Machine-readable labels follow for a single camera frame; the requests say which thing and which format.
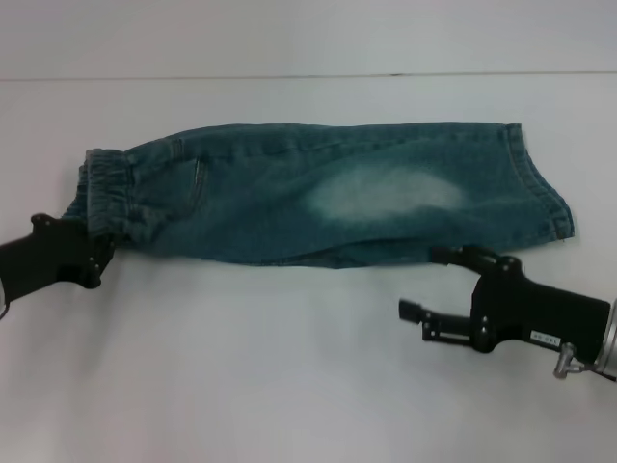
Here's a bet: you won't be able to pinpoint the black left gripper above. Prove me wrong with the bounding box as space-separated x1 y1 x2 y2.
0 211 119 311

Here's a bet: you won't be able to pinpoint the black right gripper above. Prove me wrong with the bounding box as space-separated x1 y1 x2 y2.
397 244 610 362

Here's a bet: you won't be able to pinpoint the blue denim shorts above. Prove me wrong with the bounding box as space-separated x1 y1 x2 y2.
65 121 577 270

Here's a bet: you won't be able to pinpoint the right arm cable with connector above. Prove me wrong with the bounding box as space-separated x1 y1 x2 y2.
550 340 617 380

